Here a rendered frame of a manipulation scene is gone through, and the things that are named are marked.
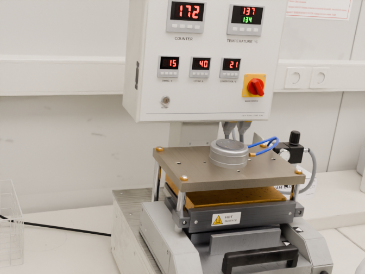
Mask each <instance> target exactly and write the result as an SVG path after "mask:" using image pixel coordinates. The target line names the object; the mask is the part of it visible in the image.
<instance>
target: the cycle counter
mask: <svg viewBox="0 0 365 274"><path fill-rule="evenodd" d="M200 6H201V5H196V4H180V3H176V4H175V12H174V18H183V19H193V20H199V16H200Z"/></svg>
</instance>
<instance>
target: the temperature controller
mask: <svg viewBox="0 0 365 274"><path fill-rule="evenodd" d="M255 8H256V7H241V13H240V15H245V16H255Z"/></svg>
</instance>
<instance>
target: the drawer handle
mask: <svg viewBox="0 0 365 274"><path fill-rule="evenodd" d="M298 252H299V249H298V248H297V247H296V246H295V245H287V246H278V247H269V248H259V249H254V250H244V251H235V252H227V253H225V255H224V258H223V262H222V272H223V273H224V274H231V272H232V267H238V266H247V265H255V264H264V263H272V262H277V261H285V260H286V261H287V263H288V264H289V265H290V266H291V267H296V266H297V262H298V257H299V254H298Z"/></svg>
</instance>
